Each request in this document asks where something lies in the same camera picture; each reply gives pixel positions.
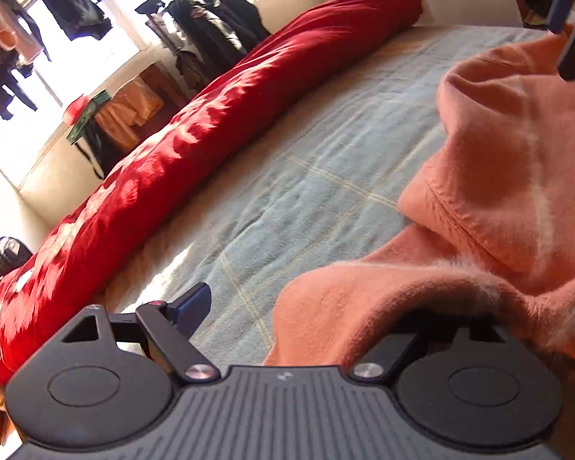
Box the red basin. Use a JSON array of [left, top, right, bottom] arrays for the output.
[[62, 95, 90, 126]]

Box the orange cloth on cabinet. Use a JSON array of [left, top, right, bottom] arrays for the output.
[[94, 77, 162, 153]]

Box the blue plaid bed sheet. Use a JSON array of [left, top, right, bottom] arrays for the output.
[[102, 26, 537, 368]]

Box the red duvet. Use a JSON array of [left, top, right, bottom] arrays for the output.
[[0, 0, 423, 386]]

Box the dark hanging clothes overhead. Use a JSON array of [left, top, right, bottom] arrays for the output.
[[0, 0, 136, 120]]

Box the dark wooden cabinet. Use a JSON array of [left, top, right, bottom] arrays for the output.
[[133, 61, 189, 139]]

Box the orange knit sweater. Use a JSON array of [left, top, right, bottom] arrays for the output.
[[266, 33, 575, 366]]

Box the green box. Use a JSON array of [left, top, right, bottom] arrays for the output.
[[66, 89, 111, 145]]

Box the black backpack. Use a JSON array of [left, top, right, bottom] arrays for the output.
[[0, 236, 32, 278]]

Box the black hanging jacket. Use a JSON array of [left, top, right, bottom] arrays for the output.
[[175, 0, 271, 80]]

